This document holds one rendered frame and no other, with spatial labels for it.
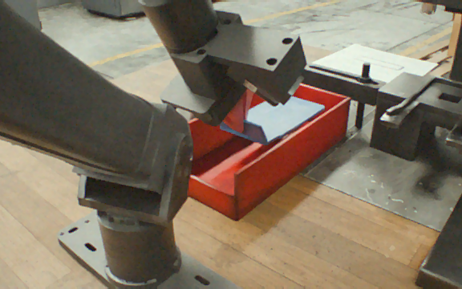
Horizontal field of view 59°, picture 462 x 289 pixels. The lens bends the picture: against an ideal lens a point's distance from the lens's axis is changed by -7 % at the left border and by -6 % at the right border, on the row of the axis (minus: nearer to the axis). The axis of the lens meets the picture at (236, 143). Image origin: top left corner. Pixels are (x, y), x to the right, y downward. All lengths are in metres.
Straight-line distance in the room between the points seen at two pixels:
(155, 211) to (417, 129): 0.37
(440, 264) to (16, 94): 0.36
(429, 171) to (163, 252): 0.36
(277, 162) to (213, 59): 0.16
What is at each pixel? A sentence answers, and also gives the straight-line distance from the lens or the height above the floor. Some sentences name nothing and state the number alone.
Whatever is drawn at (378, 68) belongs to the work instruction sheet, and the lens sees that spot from 0.94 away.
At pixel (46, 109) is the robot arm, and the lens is 0.22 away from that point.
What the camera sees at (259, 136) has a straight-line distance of 0.49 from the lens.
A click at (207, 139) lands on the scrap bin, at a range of 0.56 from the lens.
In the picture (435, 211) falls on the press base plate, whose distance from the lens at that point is 0.52.
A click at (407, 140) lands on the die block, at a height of 0.93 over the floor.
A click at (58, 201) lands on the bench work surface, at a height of 0.90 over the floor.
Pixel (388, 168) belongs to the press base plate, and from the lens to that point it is 0.58.
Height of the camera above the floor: 1.19
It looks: 29 degrees down
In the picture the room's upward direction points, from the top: straight up
